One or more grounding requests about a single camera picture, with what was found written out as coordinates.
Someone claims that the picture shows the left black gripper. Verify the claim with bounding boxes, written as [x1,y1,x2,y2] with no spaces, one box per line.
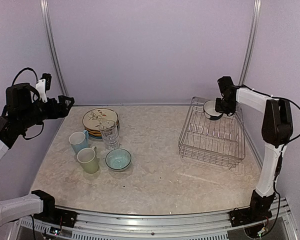
[18,94,74,129]

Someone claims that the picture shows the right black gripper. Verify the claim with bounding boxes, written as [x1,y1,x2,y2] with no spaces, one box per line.
[215,96,236,114]

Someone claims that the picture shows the dark teal white bowl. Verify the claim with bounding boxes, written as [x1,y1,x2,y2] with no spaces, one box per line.
[203,100,223,121]

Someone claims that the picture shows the beige plate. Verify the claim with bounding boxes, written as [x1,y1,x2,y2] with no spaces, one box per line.
[82,107,119,131]

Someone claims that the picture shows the light blue cup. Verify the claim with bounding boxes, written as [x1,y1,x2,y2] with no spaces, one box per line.
[68,130,89,155]

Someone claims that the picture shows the yellow polka dot plate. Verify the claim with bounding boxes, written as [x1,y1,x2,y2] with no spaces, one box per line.
[85,127,102,138]

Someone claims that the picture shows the blue polka dot plate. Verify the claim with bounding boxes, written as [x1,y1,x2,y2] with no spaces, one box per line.
[88,133,102,140]

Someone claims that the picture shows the pale green cup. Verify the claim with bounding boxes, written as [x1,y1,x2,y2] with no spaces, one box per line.
[77,146,99,174]

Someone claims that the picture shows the light green checked bowl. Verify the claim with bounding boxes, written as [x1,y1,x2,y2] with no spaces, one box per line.
[105,148,132,172]

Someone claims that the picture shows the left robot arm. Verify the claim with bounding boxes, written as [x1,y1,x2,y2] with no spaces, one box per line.
[0,80,75,227]

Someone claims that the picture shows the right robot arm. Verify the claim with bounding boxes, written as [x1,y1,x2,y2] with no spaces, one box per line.
[215,76,295,222]

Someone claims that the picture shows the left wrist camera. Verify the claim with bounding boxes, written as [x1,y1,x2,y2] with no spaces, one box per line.
[35,73,52,103]

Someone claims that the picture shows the metal wire dish rack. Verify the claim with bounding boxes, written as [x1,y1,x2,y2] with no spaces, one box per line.
[178,96,246,170]

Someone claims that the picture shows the left aluminium frame post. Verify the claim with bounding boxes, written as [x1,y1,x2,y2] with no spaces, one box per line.
[39,0,69,96]

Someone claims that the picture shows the aluminium frame post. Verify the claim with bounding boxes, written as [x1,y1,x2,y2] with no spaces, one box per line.
[39,0,69,96]
[238,0,262,85]

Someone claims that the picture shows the right aluminium frame post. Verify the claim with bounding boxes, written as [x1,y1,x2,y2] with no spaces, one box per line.
[238,0,262,85]

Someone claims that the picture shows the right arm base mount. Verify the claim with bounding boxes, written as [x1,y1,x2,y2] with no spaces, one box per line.
[228,207,273,227]

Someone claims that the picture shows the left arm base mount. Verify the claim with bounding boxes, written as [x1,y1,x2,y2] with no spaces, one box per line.
[33,207,78,228]

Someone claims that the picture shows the front aluminium rail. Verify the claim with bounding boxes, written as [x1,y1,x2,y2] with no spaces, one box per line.
[13,203,295,240]

